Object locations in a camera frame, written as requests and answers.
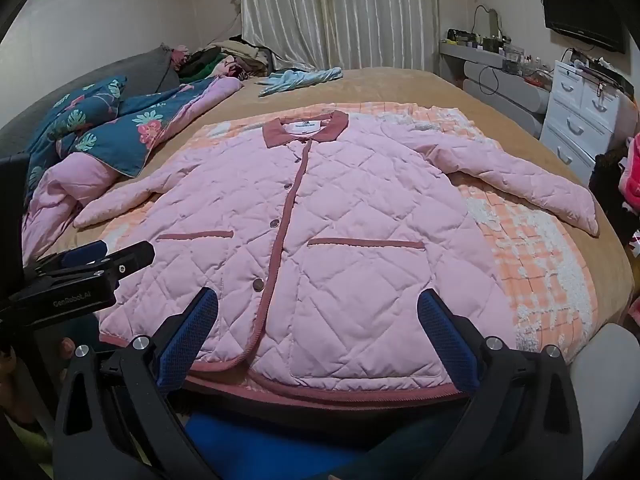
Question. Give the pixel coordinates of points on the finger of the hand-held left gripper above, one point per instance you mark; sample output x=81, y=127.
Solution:
x=132, y=257
x=82, y=254

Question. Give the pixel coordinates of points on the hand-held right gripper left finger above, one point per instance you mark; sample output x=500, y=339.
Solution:
x=190, y=335

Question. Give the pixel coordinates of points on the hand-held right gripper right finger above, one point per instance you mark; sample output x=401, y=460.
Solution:
x=445, y=340

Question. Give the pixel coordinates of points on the pink quilted jacket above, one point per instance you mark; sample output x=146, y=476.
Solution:
x=350, y=240

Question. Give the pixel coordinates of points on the pile of mixed clothes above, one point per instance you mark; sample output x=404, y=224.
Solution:
x=235, y=57

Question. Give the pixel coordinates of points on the person's left hand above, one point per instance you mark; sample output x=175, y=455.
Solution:
x=67, y=347

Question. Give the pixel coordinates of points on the orange checked fleece blanket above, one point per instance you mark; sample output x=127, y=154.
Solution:
x=540, y=270

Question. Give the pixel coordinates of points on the blue floral quilt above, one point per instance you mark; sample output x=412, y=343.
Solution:
x=130, y=135

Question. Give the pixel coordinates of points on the dark garment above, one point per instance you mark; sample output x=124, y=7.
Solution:
x=607, y=195

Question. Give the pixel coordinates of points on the light blue garment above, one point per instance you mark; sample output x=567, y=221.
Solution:
x=295, y=80

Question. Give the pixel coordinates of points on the white drawer cabinet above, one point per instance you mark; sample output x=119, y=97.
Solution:
x=570, y=120

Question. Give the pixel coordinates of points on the bed with tan cover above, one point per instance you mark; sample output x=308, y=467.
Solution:
x=400, y=87

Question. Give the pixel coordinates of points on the grey dressing table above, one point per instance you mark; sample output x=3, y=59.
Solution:
x=505, y=90

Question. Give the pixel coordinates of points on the clutter of small toiletries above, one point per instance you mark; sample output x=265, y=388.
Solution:
x=510, y=55

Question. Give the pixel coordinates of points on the white striped curtain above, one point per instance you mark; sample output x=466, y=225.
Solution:
x=340, y=10

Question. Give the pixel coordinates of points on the black television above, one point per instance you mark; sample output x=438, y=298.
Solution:
x=580, y=7

